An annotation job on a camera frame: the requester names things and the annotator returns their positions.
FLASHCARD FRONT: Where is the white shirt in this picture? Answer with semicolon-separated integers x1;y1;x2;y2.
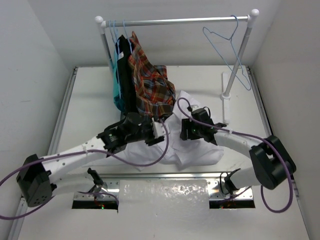
87;91;224;170

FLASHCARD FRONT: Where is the blue wire hanger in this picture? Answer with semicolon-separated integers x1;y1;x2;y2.
202;15;252;91

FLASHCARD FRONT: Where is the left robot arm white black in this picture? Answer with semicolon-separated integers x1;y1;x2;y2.
16;112;169;208

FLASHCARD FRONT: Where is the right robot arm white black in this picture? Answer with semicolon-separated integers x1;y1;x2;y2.
180;108;297;194

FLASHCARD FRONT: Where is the plaid shirt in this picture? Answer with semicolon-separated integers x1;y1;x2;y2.
127;32;176;119

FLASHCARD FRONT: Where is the teal garment on hanger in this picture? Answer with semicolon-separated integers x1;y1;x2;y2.
112;50;125;112

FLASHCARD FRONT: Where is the black garment on hanger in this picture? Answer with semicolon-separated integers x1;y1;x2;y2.
117;35;142;116

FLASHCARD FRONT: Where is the blue hanger with black garment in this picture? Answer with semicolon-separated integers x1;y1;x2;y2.
112;20;119;47

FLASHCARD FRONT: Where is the blue hanger with teal garment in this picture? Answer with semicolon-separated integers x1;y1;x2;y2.
108;20;116;45

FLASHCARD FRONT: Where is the clothes rack metal white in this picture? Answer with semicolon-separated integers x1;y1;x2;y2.
94;9;260;125

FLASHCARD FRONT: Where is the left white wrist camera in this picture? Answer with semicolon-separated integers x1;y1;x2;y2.
152;121;170;139

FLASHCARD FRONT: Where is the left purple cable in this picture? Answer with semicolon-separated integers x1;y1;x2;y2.
0;118;170;221

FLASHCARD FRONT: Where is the purple cable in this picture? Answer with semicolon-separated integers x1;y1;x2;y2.
0;118;170;221
176;97;294;214

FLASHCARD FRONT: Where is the metal mounting rail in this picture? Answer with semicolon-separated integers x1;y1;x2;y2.
63;171;276;202

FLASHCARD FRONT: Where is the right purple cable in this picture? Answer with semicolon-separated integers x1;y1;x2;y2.
176;97;294;214

